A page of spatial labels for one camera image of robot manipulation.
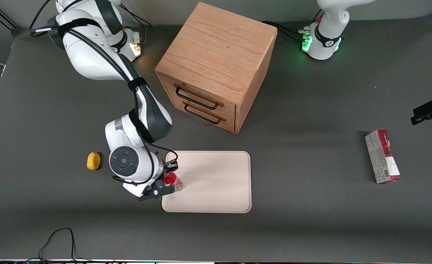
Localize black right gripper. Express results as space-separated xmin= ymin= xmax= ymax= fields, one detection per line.
xmin=137 ymin=161 xmax=179 ymax=201

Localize red coke bottle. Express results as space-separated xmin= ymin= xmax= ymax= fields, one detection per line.
xmin=164 ymin=172 xmax=183 ymax=192

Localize cream plastic tray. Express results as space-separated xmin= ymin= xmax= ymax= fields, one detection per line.
xmin=161 ymin=150 xmax=252 ymax=214

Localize red and grey carton box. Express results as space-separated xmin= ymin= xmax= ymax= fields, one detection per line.
xmin=364 ymin=129 xmax=402 ymax=184

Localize yellow lemon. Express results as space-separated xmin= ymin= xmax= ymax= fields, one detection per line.
xmin=87 ymin=152 xmax=102 ymax=171

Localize wooden drawer cabinet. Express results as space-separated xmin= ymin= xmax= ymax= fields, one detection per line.
xmin=154 ymin=1 xmax=278 ymax=135

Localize grey table mat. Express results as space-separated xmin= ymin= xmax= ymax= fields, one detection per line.
xmin=0 ymin=13 xmax=432 ymax=261

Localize short black drawer handle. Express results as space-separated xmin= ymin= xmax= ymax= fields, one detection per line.
xmin=184 ymin=102 xmax=226 ymax=124

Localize long black drawer handle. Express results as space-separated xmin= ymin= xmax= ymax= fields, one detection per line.
xmin=175 ymin=85 xmax=224 ymax=110

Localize thin black looped table cable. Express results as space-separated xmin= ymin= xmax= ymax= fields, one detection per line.
xmin=25 ymin=227 xmax=91 ymax=263

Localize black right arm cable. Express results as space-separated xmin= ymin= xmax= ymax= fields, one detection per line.
xmin=30 ymin=0 xmax=179 ymax=184

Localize black right arm base cables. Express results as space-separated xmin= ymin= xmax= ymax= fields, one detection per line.
xmin=120 ymin=4 xmax=154 ymax=46

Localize black arm base cables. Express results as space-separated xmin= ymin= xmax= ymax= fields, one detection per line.
xmin=120 ymin=4 xmax=154 ymax=46
xmin=262 ymin=9 xmax=324 ymax=41

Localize black left arm base cables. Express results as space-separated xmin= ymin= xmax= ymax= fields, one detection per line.
xmin=262 ymin=9 xmax=324 ymax=41

